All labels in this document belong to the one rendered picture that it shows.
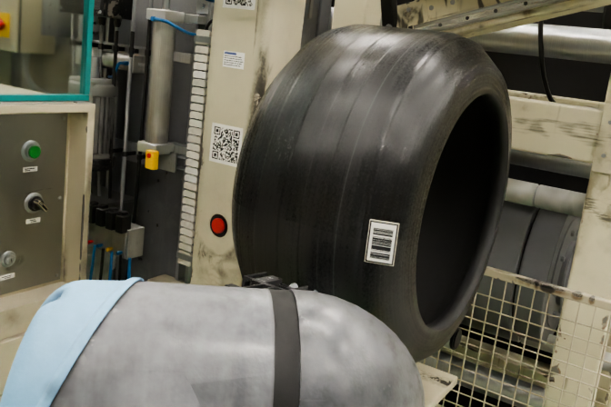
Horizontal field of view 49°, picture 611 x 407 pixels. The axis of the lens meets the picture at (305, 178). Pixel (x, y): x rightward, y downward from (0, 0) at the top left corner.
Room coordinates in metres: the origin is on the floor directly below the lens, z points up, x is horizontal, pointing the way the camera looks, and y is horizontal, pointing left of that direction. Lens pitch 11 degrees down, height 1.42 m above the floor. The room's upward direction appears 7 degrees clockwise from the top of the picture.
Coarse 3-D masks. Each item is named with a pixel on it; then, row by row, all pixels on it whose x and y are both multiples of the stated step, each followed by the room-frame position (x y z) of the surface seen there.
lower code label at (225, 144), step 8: (216, 128) 1.26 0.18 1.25; (224, 128) 1.25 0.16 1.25; (232, 128) 1.24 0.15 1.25; (240, 128) 1.23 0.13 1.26; (216, 136) 1.26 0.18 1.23; (224, 136) 1.25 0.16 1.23; (232, 136) 1.24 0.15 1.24; (240, 136) 1.23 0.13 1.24; (216, 144) 1.26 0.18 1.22; (224, 144) 1.25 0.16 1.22; (232, 144) 1.24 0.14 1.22; (240, 144) 1.23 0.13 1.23; (216, 152) 1.26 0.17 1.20; (224, 152) 1.25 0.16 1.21; (232, 152) 1.24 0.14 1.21; (216, 160) 1.26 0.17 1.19; (224, 160) 1.25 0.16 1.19; (232, 160) 1.24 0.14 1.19
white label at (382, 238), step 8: (376, 224) 0.86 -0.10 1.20; (384, 224) 0.86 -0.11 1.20; (392, 224) 0.86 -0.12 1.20; (368, 232) 0.87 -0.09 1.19; (376, 232) 0.86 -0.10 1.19; (384, 232) 0.86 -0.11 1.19; (392, 232) 0.86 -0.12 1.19; (368, 240) 0.87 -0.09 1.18; (376, 240) 0.86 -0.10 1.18; (384, 240) 0.86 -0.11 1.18; (392, 240) 0.86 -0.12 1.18; (368, 248) 0.87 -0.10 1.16; (376, 248) 0.86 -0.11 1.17; (384, 248) 0.86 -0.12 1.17; (392, 248) 0.86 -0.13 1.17; (368, 256) 0.87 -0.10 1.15; (376, 256) 0.86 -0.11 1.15; (384, 256) 0.86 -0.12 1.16; (392, 256) 0.86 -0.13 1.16; (384, 264) 0.86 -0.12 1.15; (392, 264) 0.86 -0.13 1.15
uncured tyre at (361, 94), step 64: (320, 64) 1.03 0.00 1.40; (384, 64) 0.99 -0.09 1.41; (448, 64) 1.00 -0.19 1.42; (256, 128) 1.00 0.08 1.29; (320, 128) 0.94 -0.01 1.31; (384, 128) 0.90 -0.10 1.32; (448, 128) 0.96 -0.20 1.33; (256, 192) 0.96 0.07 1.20; (320, 192) 0.90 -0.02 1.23; (384, 192) 0.88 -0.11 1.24; (448, 192) 1.38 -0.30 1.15; (256, 256) 0.96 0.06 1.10; (320, 256) 0.90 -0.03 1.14; (448, 256) 1.33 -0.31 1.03; (384, 320) 0.90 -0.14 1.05; (448, 320) 1.11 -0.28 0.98
